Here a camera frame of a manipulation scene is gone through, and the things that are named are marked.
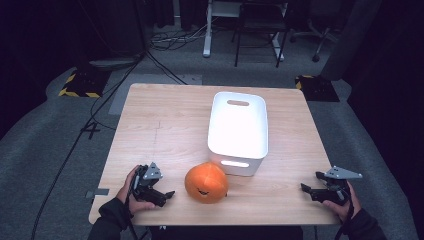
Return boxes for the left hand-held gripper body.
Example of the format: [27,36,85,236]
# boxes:
[131,162,165,203]

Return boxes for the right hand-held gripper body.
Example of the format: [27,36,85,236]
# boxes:
[316,165,363,206]

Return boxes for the orange plush toy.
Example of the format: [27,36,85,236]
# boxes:
[184,161,230,205]

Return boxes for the white plastic basket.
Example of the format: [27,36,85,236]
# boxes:
[207,91,270,177]

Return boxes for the person's left hand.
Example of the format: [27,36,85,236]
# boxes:
[116,164,156,216]

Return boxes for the person's right hand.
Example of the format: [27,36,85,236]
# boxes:
[322,181,363,223]

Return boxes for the grey tape piece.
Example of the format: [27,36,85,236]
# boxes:
[85,188,111,200]

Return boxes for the black tape cross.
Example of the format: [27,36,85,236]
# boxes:
[80,121,101,141]

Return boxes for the grey stand base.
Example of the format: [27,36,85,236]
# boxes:
[88,57,139,70]

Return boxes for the office swivel chair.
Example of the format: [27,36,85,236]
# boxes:
[289,13,338,64]

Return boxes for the grey curtain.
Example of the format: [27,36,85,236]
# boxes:
[320,0,383,81]

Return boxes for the black metal chair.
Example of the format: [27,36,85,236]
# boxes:
[231,0,290,69]

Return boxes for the left hand-held gripper cable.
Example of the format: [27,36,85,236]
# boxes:
[123,173,141,240]

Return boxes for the hand-held gripper cable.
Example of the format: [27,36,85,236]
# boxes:
[334,188,355,240]
[123,173,141,240]

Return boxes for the right hand-held gripper cable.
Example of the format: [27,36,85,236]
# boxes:
[334,188,355,240]

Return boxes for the long black floor cable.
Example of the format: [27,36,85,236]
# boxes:
[30,49,149,240]

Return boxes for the black yellow striped base plate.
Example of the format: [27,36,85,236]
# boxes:
[58,67,112,99]
[294,74,341,103]

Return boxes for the thin black floor cable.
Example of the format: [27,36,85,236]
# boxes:
[145,49,188,86]

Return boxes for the bundle of floor cables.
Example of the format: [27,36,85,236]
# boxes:
[149,18,218,52]

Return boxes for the white desk frame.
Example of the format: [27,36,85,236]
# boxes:
[202,0,286,62]

